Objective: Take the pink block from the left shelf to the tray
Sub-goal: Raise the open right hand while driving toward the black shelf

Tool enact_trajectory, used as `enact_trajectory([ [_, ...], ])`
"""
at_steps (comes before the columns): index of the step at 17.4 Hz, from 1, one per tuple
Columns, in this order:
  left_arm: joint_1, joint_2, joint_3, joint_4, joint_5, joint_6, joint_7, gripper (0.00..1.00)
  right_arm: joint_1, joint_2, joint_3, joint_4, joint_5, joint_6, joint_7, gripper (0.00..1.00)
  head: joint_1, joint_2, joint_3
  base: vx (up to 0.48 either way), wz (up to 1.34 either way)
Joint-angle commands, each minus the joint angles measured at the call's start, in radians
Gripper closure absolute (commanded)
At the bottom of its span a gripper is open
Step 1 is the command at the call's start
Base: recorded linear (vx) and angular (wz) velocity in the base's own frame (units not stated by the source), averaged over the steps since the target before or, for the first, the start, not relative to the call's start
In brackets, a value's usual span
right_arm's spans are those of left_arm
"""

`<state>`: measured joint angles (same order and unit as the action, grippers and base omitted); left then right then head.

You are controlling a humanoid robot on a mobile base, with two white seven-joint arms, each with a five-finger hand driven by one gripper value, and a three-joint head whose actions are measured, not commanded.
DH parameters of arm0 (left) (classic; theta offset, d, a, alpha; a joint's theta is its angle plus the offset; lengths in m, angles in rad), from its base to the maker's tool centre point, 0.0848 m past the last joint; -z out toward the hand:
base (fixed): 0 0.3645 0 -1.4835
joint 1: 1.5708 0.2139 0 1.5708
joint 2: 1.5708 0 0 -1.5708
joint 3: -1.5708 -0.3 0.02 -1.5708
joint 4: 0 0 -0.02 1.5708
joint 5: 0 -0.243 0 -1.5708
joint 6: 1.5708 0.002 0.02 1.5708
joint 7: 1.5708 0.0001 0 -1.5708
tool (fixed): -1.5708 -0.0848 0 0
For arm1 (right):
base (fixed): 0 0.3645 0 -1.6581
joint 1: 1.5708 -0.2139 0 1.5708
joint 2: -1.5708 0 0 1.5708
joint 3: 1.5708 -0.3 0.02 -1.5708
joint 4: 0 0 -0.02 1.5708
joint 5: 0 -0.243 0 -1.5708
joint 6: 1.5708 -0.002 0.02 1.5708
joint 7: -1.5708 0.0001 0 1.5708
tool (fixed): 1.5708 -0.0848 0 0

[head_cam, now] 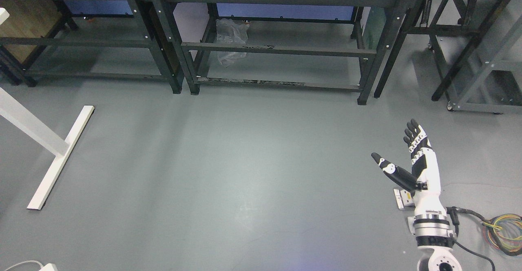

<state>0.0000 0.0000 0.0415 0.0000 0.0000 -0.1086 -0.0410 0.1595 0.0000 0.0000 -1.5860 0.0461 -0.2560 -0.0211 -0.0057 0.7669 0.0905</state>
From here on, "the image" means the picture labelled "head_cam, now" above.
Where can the black metal shelf rack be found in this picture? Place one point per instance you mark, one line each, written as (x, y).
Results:
(190, 54)

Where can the clear plastic bag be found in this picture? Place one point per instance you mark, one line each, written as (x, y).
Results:
(232, 32)

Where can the grey cart with casters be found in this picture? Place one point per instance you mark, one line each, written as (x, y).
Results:
(476, 46)

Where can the white power strip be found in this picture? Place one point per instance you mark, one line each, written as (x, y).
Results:
(49, 267)

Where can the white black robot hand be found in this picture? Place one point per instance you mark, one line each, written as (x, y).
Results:
(423, 181)

